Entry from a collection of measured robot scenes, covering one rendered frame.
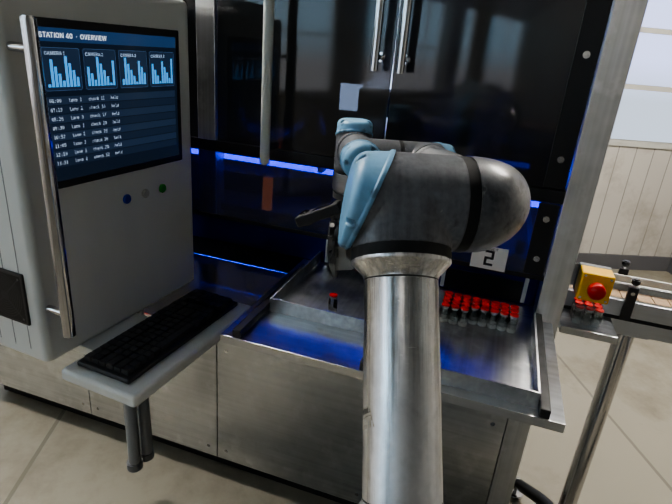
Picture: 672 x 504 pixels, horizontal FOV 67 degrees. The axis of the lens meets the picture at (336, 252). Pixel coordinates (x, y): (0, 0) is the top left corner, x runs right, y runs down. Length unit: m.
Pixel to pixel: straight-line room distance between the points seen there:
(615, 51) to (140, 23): 1.00
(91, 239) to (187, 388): 0.81
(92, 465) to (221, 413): 0.55
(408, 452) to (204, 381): 1.33
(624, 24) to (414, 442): 0.96
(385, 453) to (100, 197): 0.88
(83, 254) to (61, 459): 1.17
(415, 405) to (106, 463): 1.74
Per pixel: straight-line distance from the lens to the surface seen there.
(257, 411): 1.78
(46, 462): 2.25
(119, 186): 1.26
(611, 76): 1.25
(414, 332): 0.55
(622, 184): 4.47
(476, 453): 1.62
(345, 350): 1.10
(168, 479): 2.07
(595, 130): 1.26
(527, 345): 1.25
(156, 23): 1.32
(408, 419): 0.55
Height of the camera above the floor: 1.47
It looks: 22 degrees down
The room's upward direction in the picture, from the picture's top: 5 degrees clockwise
